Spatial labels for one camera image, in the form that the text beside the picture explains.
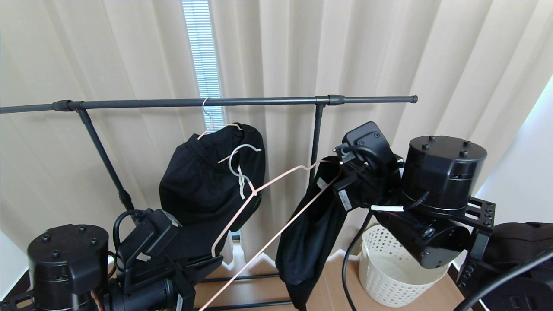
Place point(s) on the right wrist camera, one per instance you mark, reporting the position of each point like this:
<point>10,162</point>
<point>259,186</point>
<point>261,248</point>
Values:
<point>367,138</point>

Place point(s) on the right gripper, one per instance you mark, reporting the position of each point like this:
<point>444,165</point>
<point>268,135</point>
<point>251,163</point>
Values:
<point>371,190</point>

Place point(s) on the white laundry basket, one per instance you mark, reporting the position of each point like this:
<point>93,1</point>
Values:
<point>389,280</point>

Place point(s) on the black clothes rack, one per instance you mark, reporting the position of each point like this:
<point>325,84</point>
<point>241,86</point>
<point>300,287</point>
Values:
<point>129,103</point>

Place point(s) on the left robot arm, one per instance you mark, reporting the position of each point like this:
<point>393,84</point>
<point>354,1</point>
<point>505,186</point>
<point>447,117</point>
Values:
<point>65,259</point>

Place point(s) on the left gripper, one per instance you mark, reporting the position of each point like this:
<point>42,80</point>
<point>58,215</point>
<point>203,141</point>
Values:
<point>151,298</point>

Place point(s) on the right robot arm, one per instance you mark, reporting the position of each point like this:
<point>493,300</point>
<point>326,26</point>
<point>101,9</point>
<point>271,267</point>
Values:
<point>440,172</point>

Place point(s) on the window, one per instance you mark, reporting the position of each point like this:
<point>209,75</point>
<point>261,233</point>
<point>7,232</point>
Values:
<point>203,52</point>

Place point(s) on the black garment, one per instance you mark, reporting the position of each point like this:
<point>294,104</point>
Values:
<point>306,242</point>
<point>194,194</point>

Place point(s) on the pink clothes hanger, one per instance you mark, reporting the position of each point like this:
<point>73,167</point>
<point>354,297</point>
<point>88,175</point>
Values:
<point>224,125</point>
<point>268,245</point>

